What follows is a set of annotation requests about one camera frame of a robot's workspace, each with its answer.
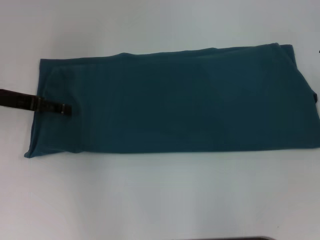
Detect teal FREE print T-shirt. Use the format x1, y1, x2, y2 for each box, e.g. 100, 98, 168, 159
23, 42, 320, 159

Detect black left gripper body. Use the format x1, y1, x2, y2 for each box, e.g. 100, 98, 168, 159
0, 88, 36, 113

